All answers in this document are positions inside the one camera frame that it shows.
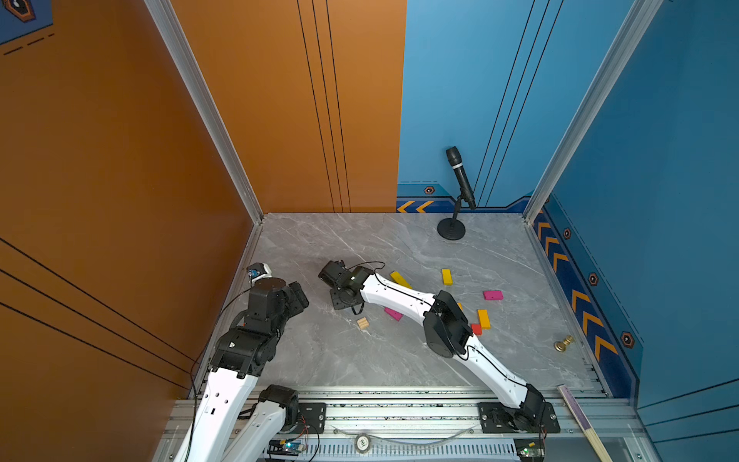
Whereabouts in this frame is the aluminium front rail frame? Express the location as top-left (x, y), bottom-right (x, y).
top-left (149, 385), bottom-right (659, 462)

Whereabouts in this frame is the brass knob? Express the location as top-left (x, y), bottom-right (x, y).
top-left (554, 335), bottom-right (575, 352)

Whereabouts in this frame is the orange-yellow block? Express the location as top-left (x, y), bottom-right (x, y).
top-left (477, 309), bottom-right (492, 330)

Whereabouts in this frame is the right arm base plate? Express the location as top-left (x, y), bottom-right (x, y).
top-left (477, 402), bottom-right (561, 434)

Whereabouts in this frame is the magenta block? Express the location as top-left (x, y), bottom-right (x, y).
top-left (483, 291), bottom-right (504, 301)
top-left (384, 307), bottom-right (403, 321)

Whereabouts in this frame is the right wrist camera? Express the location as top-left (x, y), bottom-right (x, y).
top-left (319, 260), bottom-right (348, 289)

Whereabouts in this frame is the green circuit board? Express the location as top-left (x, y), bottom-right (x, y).
top-left (265, 440), bottom-right (307, 460)
top-left (514, 439), bottom-right (546, 462)

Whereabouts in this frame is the long yellow block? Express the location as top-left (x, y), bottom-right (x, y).
top-left (390, 271), bottom-right (412, 289)

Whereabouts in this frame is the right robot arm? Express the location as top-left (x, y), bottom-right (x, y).
top-left (319, 261), bottom-right (548, 433)

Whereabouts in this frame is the folded fan stick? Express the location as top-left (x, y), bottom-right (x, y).
top-left (557, 385), bottom-right (613, 462)

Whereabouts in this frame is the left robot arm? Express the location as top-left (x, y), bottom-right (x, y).
top-left (174, 277), bottom-right (309, 461)

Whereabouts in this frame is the round silver speaker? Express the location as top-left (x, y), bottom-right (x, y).
top-left (354, 434), bottom-right (371, 454)

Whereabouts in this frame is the right green circuit board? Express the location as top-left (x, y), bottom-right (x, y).
top-left (514, 439), bottom-right (546, 462)

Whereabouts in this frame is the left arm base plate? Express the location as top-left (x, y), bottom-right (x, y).
top-left (296, 402), bottom-right (327, 434)

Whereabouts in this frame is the black microphone on stand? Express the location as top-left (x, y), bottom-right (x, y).
top-left (437, 146), bottom-right (477, 241)

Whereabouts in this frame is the left green circuit board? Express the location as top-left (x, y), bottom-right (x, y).
top-left (265, 440), bottom-right (307, 460)

